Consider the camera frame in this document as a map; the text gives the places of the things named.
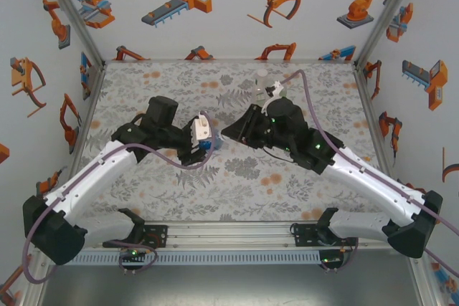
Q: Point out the aluminium lower frame rail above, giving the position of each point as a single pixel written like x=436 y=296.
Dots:
x=30 y=297
x=428 y=284

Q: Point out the aluminium frame post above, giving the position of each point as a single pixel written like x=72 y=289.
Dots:
x=71 y=8
x=387 y=8

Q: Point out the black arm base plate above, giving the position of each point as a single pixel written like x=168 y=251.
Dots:
x=157 y=236
x=303 y=234

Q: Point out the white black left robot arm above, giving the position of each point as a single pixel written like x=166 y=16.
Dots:
x=89 y=173

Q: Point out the floral patterned table mat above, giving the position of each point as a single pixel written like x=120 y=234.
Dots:
x=251 y=198

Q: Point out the small circuit board green light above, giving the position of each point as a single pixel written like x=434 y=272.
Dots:
x=328 y=260
x=132 y=254

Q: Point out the clear bottle white green label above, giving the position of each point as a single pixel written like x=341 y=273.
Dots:
x=261 y=85

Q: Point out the aluminium table side rail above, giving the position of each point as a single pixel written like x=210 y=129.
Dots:
x=369 y=112
x=89 y=105

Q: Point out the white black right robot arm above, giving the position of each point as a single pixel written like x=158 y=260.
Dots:
x=373 y=191

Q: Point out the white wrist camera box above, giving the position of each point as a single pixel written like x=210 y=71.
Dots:
x=274 y=92
x=201 y=128

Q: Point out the clear bottle blue label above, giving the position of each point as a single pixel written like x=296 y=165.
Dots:
x=206 y=145

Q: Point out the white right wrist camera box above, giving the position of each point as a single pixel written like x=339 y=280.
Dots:
x=274 y=92

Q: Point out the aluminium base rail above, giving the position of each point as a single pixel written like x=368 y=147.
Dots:
x=229 y=236

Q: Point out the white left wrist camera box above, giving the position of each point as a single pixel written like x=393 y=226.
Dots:
x=201 y=128

